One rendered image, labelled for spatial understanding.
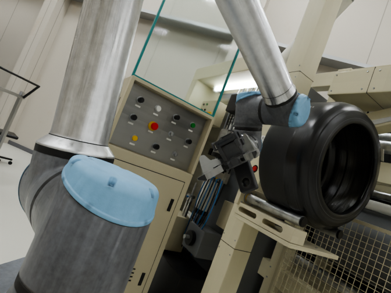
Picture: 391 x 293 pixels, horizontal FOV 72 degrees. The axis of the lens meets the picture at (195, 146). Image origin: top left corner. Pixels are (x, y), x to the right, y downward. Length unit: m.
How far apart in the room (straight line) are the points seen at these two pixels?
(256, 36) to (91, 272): 0.55
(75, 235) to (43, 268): 0.06
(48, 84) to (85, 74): 5.88
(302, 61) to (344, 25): 3.90
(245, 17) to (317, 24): 1.18
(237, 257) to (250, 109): 0.94
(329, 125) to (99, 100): 0.89
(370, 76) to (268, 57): 1.11
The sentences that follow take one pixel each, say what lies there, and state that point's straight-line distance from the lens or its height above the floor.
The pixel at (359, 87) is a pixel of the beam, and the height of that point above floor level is 1.67.
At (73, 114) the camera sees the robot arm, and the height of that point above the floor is 0.96.
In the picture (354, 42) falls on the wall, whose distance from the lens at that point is 5.43.
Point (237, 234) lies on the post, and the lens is 1.52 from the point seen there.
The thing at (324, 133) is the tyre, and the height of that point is 1.25.
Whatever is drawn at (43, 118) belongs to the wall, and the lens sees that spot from 6.24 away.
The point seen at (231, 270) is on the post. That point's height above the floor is 0.51.
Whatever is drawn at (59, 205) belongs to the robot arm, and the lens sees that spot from 0.40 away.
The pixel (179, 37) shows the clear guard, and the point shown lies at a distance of 1.60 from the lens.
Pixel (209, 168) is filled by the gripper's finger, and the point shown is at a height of 0.96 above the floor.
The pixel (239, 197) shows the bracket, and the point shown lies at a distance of 1.40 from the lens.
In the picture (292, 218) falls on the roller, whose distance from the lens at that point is 1.22.
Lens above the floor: 0.95
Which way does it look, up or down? 4 degrees up
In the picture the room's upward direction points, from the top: 21 degrees clockwise
